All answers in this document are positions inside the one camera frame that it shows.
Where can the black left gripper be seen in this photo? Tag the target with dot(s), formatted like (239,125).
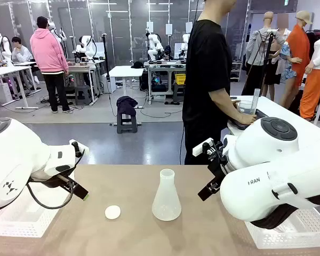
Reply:
(52,180)

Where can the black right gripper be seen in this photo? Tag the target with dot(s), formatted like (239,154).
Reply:
(216,170)

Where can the translucent plastic conical flask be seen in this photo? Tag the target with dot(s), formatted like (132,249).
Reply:
(166,202)

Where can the white round flask stopper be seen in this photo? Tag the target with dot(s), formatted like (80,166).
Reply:
(112,212)

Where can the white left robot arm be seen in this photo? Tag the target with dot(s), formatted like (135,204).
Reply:
(18,157)

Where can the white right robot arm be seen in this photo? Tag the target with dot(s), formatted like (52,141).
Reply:
(272,170)

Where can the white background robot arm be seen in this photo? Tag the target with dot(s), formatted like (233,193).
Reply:
(88,48)
(4,45)
(154,45)

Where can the person's right forearm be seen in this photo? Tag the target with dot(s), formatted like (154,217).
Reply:
(225,104)

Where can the person's right hand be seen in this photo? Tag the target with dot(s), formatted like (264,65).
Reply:
(248,119)

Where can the white perforated plastic basket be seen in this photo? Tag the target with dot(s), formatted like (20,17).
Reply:
(296,234)
(24,224)

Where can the black flat tray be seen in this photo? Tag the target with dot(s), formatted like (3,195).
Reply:
(237,123)

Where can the grey step stool under cloth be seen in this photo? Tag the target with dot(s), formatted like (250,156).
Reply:
(126,124)

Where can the grey plastic step stool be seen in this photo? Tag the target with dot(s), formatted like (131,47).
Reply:
(82,94)

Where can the dark crumpled cloth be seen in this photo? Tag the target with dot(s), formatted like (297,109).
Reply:
(126,104)

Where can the yellow storage box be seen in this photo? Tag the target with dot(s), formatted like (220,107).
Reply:
(180,78)

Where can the white workbench with robots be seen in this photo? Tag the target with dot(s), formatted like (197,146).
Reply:
(82,68)

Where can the person in black T-shirt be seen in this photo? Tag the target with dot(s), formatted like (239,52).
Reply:
(206,66)

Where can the small white desk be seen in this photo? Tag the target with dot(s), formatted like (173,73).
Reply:
(126,72)

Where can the long white desk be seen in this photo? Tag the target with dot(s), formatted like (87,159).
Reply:
(8,72)

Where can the black cap hat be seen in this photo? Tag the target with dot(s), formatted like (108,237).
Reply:
(137,64)

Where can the person in pink hoodie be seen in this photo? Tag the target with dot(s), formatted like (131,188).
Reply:
(48,53)

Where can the seated person in white shirt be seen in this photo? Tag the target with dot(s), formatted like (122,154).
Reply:
(21,54)

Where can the black tripod stand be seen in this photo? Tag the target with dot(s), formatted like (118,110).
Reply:
(266,53)

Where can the figure in blue floral dress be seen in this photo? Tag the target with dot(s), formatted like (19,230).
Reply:
(285,58)

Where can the mannequin in grey shirt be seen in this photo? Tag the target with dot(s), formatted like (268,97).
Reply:
(258,45)

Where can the mannequin with orange trousers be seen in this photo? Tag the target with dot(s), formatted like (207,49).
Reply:
(316,80)

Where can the mannequin in orange dress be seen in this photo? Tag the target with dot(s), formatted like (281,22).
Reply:
(298,50)

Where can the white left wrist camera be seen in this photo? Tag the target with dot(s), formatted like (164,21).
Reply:
(80,148)

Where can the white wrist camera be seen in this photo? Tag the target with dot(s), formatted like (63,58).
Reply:
(202,147)
(80,148)

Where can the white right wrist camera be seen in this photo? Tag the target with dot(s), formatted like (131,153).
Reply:
(202,147)

